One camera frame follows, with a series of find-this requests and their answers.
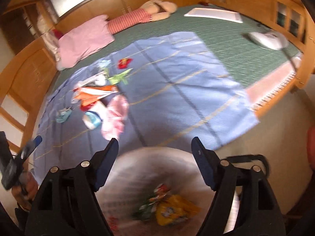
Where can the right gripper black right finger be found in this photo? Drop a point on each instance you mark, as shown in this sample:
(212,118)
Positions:
(259,212)

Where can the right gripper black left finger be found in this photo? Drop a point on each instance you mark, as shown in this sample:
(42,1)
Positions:
(65,203)

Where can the orange snack wrapper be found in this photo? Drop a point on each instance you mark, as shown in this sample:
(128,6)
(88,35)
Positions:
(90,95)

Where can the white trash bag bin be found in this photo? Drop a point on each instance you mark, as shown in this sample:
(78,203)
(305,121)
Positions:
(132,180)

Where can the person hand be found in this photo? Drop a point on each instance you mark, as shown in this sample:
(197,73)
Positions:
(25,193)

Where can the yellow snack bag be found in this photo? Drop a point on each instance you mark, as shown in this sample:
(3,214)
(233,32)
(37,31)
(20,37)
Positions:
(175,209)

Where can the pink plastic wrapper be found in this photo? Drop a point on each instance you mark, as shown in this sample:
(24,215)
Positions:
(114,117)

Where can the green wrapper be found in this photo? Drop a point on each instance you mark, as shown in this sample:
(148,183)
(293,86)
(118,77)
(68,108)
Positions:
(117,78)

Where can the blue plaid blanket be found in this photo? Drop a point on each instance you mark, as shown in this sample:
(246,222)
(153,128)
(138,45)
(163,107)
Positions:
(177,90)

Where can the red small wrapper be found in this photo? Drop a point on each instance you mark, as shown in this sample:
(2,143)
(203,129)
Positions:
(123,63)

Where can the pink pillow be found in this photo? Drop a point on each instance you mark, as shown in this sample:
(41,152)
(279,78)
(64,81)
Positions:
(82,41)

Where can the green bed mattress cover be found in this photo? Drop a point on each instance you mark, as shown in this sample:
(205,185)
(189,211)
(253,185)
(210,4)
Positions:
(246,62)

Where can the wooden bed frame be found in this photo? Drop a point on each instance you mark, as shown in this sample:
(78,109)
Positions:
(29,74)

